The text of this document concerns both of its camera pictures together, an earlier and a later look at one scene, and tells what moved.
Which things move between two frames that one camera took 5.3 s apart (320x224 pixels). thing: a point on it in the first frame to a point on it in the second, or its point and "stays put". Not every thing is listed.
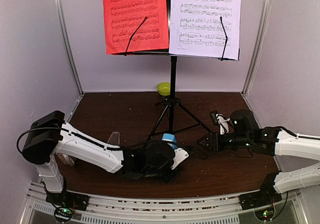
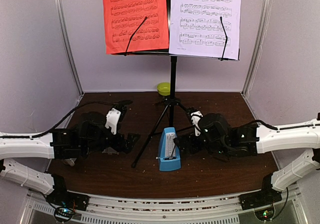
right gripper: [210, 139] to [193, 149]
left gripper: [168, 178] to [128, 143]
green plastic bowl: [164, 88] stays put
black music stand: [170, 104] stays put
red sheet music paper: [125, 6] stays put
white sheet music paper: [195, 28] stays put
